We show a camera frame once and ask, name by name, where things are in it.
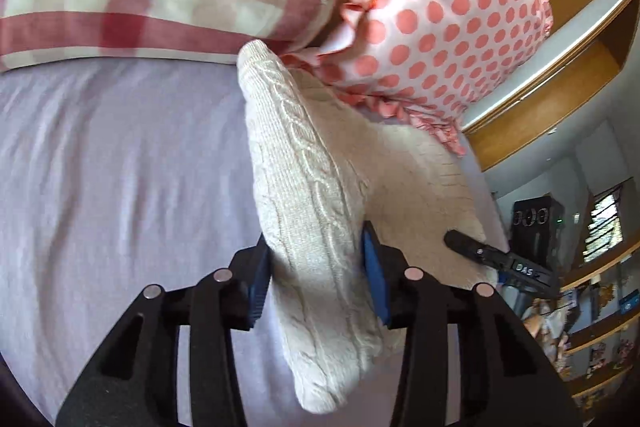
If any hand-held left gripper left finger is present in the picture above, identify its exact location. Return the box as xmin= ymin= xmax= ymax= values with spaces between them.
xmin=55 ymin=234 xmax=272 ymax=427

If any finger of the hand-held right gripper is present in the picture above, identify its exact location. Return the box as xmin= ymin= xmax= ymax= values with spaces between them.
xmin=443 ymin=229 xmax=512 ymax=269

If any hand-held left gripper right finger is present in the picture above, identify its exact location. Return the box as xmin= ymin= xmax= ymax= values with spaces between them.
xmin=362 ymin=221 xmax=584 ymax=427

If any cream cable-knit pillow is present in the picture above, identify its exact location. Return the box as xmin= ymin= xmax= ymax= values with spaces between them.
xmin=236 ymin=39 xmax=502 ymax=414

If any black speaker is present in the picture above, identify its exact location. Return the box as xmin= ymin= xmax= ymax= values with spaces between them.
xmin=511 ymin=195 xmax=565 ymax=259

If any wooden bookshelf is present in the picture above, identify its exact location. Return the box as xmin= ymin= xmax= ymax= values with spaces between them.
xmin=559 ymin=246 xmax=640 ymax=414

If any window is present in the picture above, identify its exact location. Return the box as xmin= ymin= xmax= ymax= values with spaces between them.
xmin=583 ymin=181 xmax=632 ymax=264

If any wooden headboard shelf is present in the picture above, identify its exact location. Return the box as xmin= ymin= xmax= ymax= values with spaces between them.
xmin=459 ymin=0 xmax=640 ymax=172

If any lavender bed sheet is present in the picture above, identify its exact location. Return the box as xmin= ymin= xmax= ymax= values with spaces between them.
xmin=0 ymin=57 xmax=511 ymax=427

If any pink polka dot ruffled pillow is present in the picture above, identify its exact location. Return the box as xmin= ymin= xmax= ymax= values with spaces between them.
xmin=280 ymin=0 xmax=556 ymax=158

